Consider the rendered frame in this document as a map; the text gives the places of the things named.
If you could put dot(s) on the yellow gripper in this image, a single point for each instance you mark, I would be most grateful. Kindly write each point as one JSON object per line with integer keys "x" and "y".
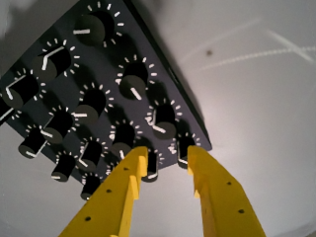
{"x": 225, "y": 208}

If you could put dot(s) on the black knob box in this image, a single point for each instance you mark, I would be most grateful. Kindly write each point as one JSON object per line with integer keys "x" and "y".
{"x": 112, "y": 60}

